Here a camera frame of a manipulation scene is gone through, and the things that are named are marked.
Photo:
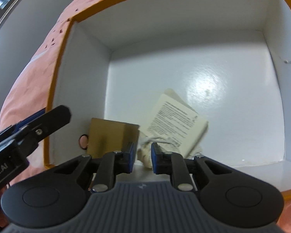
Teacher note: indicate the orange cardboard box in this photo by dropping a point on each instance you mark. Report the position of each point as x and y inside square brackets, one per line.
[230, 60]

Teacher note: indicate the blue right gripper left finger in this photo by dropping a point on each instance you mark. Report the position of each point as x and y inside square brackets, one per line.
[129, 155]

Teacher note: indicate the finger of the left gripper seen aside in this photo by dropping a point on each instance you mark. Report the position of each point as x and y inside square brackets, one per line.
[42, 127]

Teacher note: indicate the brown kraft cardboard box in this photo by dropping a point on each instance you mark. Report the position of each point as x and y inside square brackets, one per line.
[107, 135]

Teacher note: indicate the white printed text box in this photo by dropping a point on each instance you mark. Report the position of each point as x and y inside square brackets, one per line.
[173, 122]

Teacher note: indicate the white knitted cloth item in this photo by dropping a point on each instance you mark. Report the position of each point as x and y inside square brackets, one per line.
[149, 147]

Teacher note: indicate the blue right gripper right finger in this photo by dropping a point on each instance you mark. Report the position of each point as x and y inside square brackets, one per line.
[157, 159]

